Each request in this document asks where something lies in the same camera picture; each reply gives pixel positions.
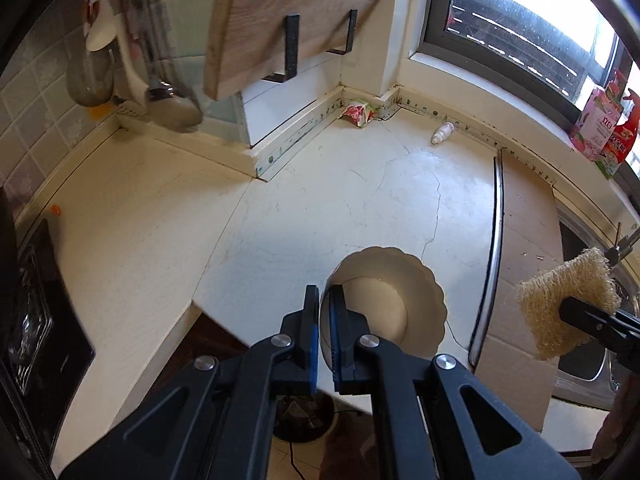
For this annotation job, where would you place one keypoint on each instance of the red spray bottle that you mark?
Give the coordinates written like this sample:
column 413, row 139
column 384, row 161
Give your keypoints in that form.
column 621, row 141

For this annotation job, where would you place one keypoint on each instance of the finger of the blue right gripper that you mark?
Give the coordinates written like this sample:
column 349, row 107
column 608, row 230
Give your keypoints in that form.
column 609, row 329

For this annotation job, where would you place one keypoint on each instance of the pink candy wrapper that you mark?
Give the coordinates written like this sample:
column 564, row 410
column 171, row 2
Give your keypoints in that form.
column 359, row 113

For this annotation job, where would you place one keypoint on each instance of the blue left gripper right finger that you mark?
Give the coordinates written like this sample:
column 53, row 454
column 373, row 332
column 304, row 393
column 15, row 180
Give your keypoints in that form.
column 346, row 326

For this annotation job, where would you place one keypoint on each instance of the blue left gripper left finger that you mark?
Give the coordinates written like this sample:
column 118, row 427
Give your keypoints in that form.
column 298, row 372

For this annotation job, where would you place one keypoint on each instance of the pink detergent refill pouch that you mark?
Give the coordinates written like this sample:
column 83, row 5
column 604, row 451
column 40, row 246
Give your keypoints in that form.
column 599, row 117

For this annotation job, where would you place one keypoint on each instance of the chrome sink faucet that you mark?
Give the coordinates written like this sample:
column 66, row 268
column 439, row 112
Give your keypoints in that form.
column 622, row 248

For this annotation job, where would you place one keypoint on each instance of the brown cardboard sheet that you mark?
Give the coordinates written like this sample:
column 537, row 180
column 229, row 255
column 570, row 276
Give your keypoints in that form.
column 511, row 363

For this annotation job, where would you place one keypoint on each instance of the small white yogurt bottle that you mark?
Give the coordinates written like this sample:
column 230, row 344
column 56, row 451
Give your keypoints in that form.
column 442, row 133

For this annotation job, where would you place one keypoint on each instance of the wooden cutting board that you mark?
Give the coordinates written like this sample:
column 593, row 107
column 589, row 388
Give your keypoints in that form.
column 251, row 40

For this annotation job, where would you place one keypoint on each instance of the black induction cooktop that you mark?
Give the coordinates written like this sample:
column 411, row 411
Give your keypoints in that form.
column 45, row 352

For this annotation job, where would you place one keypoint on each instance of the white scalloped plate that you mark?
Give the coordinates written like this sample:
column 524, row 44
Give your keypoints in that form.
column 397, row 294

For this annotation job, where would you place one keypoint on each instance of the steel ladle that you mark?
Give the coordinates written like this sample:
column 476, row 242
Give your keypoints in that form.
column 166, row 104

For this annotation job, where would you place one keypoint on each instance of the white rice spoon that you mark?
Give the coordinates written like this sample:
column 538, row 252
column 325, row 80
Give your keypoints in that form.
column 101, row 19

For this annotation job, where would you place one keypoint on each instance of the stainless steel sink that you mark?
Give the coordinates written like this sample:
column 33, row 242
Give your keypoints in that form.
column 590, row 374

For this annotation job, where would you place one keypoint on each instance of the round trash bin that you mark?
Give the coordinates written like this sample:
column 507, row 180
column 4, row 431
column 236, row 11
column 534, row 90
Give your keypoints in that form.
column 303, row 419

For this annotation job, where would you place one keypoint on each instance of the white slotted spatula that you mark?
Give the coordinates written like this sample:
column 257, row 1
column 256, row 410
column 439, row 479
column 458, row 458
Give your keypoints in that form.
column 136, row 84

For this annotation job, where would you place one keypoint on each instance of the steel mesh strainer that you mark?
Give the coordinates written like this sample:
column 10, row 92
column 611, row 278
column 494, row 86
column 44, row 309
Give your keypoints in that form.
column 90, row 77

